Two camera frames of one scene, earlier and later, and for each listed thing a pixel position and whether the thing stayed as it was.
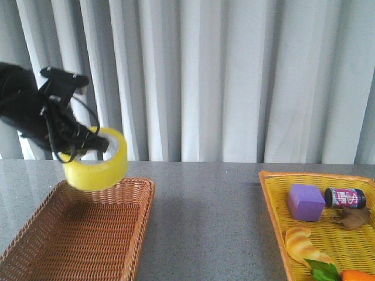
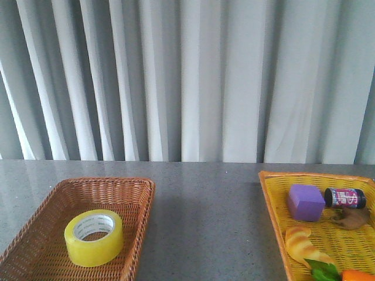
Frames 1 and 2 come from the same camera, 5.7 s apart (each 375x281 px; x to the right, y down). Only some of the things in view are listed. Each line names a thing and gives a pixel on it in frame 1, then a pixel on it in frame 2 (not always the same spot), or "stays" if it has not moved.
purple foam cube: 306,202 stays
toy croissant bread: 300,246 stays
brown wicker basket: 79,235 stays
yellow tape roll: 94,177 → 98,252
